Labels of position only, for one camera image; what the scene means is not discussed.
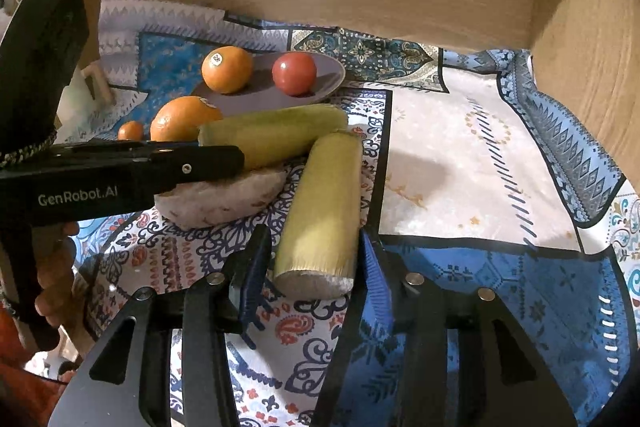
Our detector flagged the yellow-green corn cob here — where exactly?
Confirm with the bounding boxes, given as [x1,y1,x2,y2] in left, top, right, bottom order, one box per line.
[272,131,363,300]
[197,103,349,172]

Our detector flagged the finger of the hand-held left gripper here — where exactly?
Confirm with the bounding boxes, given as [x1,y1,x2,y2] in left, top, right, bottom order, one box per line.
[59,139,246,188]

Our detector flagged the pale brown root vegetable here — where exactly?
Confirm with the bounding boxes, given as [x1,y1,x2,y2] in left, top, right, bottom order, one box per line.
[154,166,288,229]

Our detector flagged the braided wrist strap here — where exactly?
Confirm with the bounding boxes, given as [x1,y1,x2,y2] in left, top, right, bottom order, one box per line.
[0,129,58,168]

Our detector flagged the orange with white sticker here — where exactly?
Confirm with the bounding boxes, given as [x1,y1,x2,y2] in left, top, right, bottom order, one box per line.
[201,46,254,95]

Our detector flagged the red tomato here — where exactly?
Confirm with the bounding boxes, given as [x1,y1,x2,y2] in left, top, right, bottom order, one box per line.
[271,52,318,96]

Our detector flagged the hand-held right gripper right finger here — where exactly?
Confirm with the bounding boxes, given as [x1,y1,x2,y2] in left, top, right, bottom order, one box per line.
[315,229,581,427]

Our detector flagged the person's left forearm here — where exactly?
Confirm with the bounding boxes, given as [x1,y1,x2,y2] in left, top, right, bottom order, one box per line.
[0,304,76,427]

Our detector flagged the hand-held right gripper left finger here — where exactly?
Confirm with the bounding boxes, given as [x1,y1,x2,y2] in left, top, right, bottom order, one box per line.
[47,223,273,427]

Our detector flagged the large orange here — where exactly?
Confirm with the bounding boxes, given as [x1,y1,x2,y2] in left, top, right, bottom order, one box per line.
[150,96,224,142]

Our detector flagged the person's left hand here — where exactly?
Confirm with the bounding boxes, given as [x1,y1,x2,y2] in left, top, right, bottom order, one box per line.
[34,223,79,316]

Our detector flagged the patterned blue white tablecloth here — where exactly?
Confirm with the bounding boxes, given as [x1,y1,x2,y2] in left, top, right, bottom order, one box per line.
[75,0,640,427]

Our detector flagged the grey oval plate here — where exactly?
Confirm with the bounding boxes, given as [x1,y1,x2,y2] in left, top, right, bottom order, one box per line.
[192,52,347,118]

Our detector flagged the light wooden piece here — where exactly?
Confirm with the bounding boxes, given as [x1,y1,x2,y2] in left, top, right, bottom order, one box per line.
[80,62,115,105]

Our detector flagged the small kumquat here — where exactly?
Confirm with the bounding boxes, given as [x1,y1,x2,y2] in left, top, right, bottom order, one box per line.
[118,120,145,141]

